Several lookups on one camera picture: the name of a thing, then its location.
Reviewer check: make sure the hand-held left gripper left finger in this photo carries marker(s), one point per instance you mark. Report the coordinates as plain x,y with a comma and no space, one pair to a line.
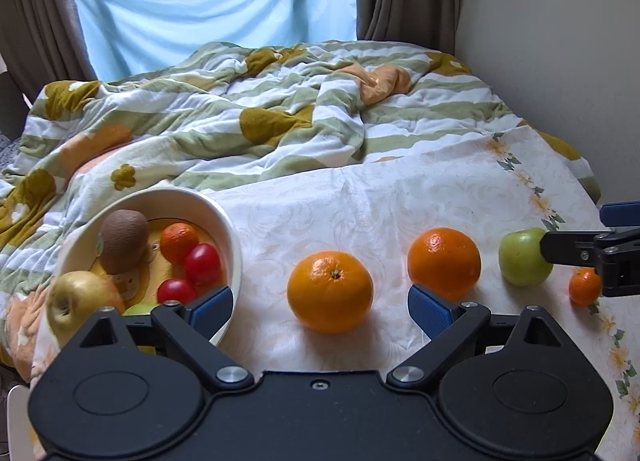
212,313

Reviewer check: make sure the large orange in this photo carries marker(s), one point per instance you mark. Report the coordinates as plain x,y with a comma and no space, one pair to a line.
444,261
330,291

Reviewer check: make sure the grey patterned sheet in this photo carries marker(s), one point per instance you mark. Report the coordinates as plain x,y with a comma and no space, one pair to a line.
10,153

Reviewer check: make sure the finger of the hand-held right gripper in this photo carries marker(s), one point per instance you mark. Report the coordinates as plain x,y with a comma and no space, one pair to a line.
621,214
570,248

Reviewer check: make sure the small mandarin orange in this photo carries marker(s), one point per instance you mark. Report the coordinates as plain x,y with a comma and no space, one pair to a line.
582,288
179,241

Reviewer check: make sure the green striped floral blanket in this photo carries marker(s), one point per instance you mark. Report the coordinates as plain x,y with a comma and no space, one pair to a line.
280,106

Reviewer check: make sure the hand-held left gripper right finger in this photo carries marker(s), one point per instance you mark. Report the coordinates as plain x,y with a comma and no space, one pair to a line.
430,312

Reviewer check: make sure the white floral tablecloth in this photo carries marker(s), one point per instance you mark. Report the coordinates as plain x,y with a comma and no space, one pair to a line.
380,211

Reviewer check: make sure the yellow apple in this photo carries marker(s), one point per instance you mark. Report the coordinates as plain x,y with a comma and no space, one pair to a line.
75,301

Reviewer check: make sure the light blue curtain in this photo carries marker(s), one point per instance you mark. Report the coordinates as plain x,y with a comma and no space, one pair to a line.
215,6

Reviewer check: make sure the white bed table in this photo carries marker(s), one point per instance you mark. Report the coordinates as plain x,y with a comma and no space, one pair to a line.
19,421

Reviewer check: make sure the green apple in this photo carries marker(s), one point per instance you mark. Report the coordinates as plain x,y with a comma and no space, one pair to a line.
137,310
520,261

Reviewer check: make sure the red tomato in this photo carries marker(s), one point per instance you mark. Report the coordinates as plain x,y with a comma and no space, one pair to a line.
175,291
202,265

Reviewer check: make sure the brown kiwi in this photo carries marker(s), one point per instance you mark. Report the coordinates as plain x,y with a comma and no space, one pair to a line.
122,241

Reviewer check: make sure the cream cartoon print bowl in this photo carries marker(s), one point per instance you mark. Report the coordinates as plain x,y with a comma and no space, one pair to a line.
200,211

